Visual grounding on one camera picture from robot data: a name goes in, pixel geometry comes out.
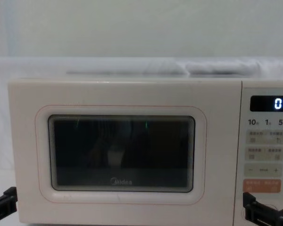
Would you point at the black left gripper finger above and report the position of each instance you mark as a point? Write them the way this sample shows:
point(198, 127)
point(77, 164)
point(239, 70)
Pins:
point(4, 209)

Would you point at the cream microwave oven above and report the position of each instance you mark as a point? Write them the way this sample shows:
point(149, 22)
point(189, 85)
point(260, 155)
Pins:
point(136, 96)

